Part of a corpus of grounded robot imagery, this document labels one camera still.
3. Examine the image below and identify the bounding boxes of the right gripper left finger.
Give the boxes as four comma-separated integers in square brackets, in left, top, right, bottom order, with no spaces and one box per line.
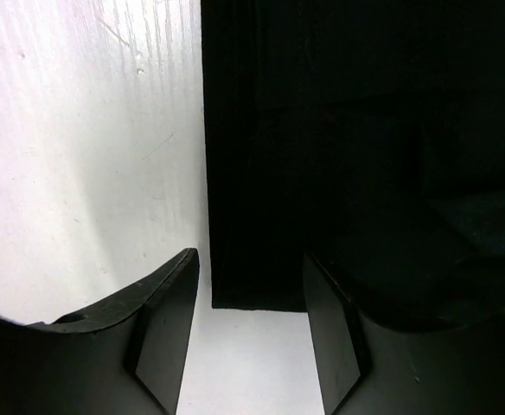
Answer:
[0,248,200,414]

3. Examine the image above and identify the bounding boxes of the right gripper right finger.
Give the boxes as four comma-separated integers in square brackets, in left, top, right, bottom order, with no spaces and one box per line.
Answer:
[303,254,505,414]

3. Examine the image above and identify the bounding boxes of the black t shirt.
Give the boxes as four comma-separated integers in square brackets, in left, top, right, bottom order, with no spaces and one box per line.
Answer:
[201,1,505,329]

